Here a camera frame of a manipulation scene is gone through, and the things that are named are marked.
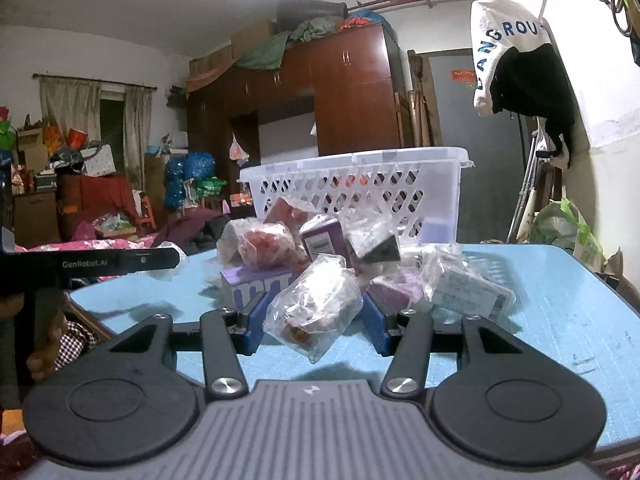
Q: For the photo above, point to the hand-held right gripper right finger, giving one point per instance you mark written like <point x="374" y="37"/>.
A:
<point x="376" y="327"/>

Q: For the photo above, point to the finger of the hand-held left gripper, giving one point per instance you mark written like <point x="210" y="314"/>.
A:
<point x="115" y="263"/>

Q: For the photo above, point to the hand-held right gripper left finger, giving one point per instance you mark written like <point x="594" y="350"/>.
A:
<point x="257" y="322"/>

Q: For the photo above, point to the clear bagged brown toy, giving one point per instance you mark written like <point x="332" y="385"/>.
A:
<point x="312" y="305"/>

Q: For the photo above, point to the white plastic basket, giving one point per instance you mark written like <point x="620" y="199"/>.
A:
<point x="357" y="187"/>

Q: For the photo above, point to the person's left forearm checked sleeve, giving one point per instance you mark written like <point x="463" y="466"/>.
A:
<point x="76" y="342"/>

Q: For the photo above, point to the person's left hand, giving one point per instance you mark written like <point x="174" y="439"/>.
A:
<point x="41" y="364"/>

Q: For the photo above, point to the purple box white stripes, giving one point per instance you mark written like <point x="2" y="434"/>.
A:
<point x="252" y="285"/>

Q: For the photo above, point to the clear bagged purple packet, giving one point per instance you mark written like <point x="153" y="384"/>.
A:
<point x="395" y="290"/>

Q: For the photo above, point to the red cloth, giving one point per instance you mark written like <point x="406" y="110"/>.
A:
<point x="100" y="195"/>

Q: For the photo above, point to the clear bagged red toy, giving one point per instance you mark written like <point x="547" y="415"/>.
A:
<point x="263" y="247"/>

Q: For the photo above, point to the clear bagged black item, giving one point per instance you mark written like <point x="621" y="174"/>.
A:
<point x="374" y="244"/>

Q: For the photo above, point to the dark clothes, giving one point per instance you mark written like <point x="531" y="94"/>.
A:
<point x="195" y="232"/>

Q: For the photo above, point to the clear bagged white label box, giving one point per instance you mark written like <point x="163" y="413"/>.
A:
<point x="467" y="286"/>

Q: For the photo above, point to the purple box with label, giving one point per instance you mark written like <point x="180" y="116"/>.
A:
<point x="322" y="240"/>

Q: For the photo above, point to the patterned gift box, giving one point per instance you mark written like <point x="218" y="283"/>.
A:
<point x="98" y="160"/>

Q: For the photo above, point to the maroon packet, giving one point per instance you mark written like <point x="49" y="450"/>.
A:
<point x="287" y="212"/>

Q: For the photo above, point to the blue plastic bags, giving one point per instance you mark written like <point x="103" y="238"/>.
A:
<point x="192" y="170"/>

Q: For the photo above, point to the beige curtain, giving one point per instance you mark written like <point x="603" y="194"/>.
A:
<point x="70" y="105"/>
<point x="137" y="135"/>

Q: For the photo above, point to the hanging white plastic bag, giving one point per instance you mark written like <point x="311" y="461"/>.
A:
<point x="239" y="150"/>

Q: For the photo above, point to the curtain rod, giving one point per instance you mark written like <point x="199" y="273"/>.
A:
<point x="95" y="81"/>

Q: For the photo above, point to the metal crutches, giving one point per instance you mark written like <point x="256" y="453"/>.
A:
<point x="526" y="190"/>

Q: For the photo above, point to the green and white bag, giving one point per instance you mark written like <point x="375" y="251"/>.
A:
<point x="560" y="230"/>

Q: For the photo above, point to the grey door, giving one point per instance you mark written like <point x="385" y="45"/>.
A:
<point x="475" y="135"/>

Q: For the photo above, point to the brown wooden wardrobe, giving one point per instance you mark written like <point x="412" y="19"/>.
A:
<point x="350" y="95"/>

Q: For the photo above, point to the green cloth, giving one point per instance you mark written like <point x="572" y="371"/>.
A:
<point x="265" y="51"/>

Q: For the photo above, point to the cardboard box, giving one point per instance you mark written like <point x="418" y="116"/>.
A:
<point x="252" y="36"/>

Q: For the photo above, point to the black garment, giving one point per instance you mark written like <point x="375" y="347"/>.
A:
<point x="537" y="90"/>

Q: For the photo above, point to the dark suitcase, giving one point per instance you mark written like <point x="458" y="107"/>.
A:
<point x="310" y="12"/>

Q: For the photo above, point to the white garment with letters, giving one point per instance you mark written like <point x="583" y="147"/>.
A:
<point x="492" y="35"/>

